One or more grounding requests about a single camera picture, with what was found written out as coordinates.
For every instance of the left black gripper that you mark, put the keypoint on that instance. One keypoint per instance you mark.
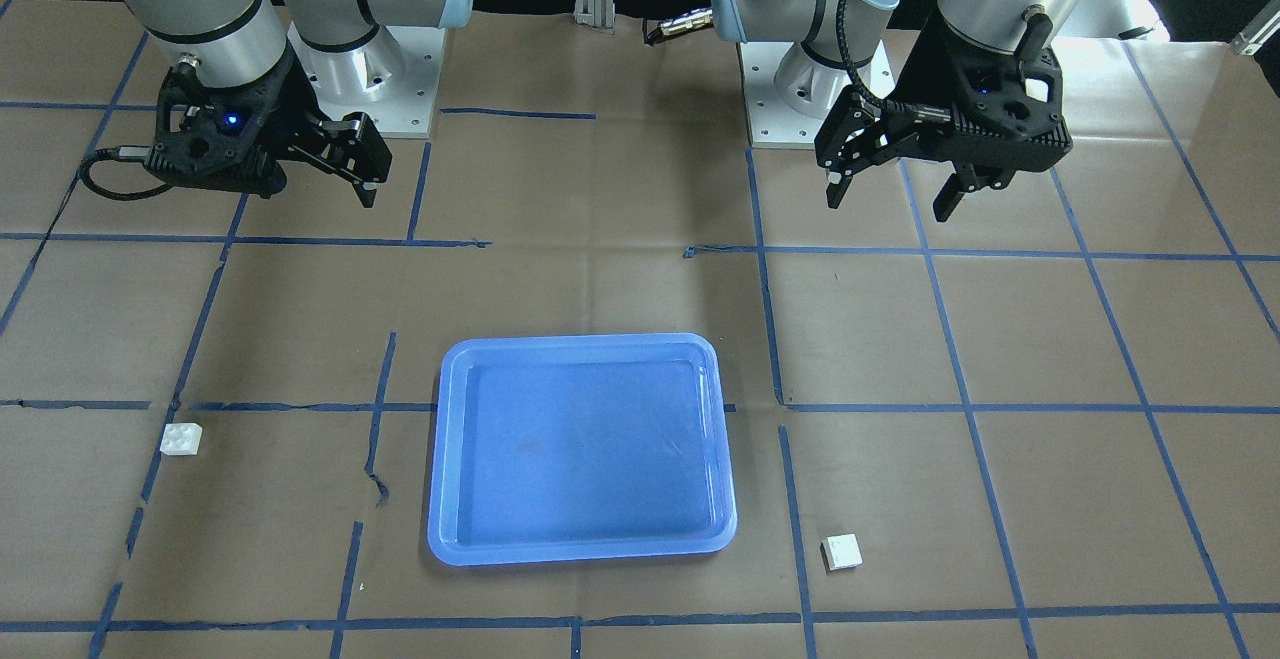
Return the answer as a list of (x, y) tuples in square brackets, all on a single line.
[(925, 74)]

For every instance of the blue plastic tray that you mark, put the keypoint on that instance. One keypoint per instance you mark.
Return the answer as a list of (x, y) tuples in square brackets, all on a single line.
[(569, 448)]

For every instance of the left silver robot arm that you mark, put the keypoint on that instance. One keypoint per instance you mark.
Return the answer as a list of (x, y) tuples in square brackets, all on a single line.
[(846, 33)]

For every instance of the white block studs up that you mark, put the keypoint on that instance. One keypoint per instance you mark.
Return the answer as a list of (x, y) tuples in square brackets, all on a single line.
[(181, 440)]

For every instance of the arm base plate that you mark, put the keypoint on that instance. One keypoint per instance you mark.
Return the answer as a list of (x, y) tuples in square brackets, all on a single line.
[(394, 78), (787, 94)]

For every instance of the white block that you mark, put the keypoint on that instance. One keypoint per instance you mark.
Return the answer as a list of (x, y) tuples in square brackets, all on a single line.
[(841, 552)]

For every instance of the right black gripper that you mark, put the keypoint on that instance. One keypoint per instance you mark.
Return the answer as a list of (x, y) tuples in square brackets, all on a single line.
[(283, 99)]

